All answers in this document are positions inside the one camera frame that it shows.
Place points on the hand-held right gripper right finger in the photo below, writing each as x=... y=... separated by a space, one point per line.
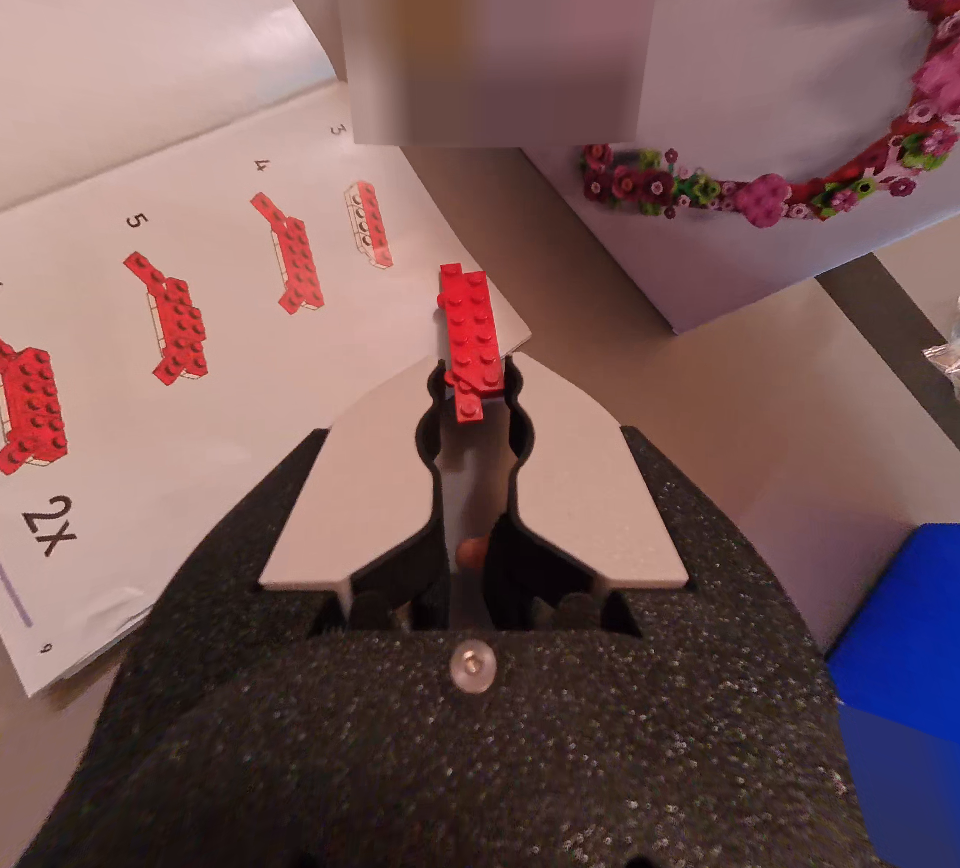
x=592 y=501

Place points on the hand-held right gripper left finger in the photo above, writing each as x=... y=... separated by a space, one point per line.
x=367 y=486

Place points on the red toy brick assembly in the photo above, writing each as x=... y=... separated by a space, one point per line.
x=469 y=336

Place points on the open brick instruction booklet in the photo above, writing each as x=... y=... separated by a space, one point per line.
x=225 y=396

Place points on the blue box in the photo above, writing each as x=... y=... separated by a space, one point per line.
x=900 y=620

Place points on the clear plastic bag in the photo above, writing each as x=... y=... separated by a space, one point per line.
x=946 y=358

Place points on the white box with flower wreath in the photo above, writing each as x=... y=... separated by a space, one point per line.
x=787 y=96

